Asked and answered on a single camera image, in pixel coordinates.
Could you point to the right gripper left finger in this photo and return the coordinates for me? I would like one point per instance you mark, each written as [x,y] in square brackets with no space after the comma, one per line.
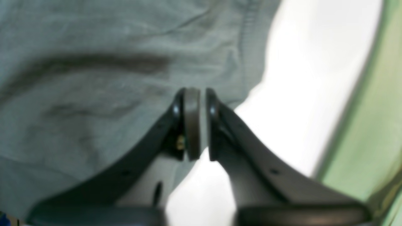
[134,190]

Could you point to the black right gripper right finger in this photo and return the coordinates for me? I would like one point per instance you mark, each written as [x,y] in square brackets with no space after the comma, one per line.
[267,191]

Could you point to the dark grey t-shirt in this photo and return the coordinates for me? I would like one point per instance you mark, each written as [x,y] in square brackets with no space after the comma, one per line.
[83,80]

